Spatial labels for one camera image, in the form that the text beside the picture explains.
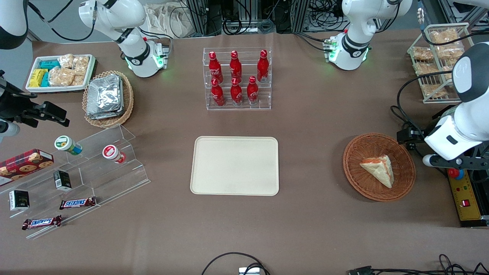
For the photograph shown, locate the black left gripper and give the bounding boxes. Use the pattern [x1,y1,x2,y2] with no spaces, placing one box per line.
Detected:
[397,127,421,145]

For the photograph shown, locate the triangular sandwich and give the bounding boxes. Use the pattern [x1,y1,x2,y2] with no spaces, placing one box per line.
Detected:
[359,155,394,189]

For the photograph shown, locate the white rectangular snack tray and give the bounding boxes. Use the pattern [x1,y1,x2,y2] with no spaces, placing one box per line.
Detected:
[26,54,96,93]

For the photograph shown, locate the brown wicker basket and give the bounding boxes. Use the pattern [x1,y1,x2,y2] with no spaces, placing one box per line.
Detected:
[343,133,416,202]

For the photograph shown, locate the light wicker basket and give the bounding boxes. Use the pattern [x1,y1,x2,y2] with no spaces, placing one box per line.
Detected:
[82,71,134,128]

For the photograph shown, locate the beige plastic tray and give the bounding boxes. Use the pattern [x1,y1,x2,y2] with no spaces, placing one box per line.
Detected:
[190,136,280,196]

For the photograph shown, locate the green lid cup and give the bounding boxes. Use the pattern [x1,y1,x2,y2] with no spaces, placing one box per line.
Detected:
[54,136,83,155]

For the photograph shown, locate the yellow snack pack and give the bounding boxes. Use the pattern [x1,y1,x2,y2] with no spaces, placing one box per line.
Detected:
[29,69,47,87]

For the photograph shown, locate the clear cracker snack bag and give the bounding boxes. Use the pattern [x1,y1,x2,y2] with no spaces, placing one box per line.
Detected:
[420,84,447,98]
[440,57,455,77]
[413,47,434,61]
[414,62,440,76]
[436,44,465,60]
[430,29,459,44]

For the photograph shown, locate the silver foil pack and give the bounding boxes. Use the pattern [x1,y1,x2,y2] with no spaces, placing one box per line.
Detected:
[86,76,125,120]
[87,75,122,115]

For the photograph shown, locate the red cookie box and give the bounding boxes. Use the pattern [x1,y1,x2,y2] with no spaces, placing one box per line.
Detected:
[0,149,54,187]

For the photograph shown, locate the small black box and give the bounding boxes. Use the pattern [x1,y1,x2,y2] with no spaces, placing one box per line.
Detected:
[9,190,30,211]
[53,170,72,191]

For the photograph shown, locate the red lid cup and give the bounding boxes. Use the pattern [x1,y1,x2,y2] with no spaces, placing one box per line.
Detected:
[102,145,126,164]

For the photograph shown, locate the clear acrylic stepped shelf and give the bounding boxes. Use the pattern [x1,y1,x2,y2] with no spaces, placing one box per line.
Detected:
[0,124,151,240]

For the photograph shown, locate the black box with yellow panel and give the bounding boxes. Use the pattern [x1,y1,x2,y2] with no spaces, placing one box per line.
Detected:
[432,105,489,228]

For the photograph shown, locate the snickers bar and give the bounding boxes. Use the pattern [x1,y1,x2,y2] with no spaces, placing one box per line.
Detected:
[22,215,62,230]
[59,197,97,210]

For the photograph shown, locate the white plastic bags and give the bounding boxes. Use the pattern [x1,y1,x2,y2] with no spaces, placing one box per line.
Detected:
[144,3,191,39]

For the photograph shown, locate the red cola bottle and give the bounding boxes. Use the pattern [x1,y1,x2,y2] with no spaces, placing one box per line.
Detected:
[257,50,269,83]
[208,51,223,83]
[247,76,259,105]
[230,50,243,81]
[211,78,226,107]
[230,78,243,105]

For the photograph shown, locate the clear acrylic bottle rack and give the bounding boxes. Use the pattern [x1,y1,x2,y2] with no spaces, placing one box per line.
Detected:
[203,47,272,111]

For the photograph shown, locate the black power cable with plug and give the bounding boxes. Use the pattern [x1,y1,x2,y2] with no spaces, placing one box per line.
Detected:
[390,106,447,176]

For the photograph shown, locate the white wire rack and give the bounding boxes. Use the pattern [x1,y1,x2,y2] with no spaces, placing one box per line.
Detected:
[407,23,474,104]

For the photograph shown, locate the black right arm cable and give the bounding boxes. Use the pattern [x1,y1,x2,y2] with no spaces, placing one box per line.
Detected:
[28,0,96,42]

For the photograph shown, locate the black cable with connector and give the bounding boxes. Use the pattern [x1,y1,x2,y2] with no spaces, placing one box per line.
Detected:
[346,254,489,275]

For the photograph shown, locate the aluminium frame rack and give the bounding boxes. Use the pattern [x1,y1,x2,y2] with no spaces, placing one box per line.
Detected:
[183,0,215,37]

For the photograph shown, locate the tangled black cables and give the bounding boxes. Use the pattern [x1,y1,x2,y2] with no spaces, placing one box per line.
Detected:
[222,0,276,35]

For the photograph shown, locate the black looped cable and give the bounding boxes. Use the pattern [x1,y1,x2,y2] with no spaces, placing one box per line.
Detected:
[202,252,270,275]

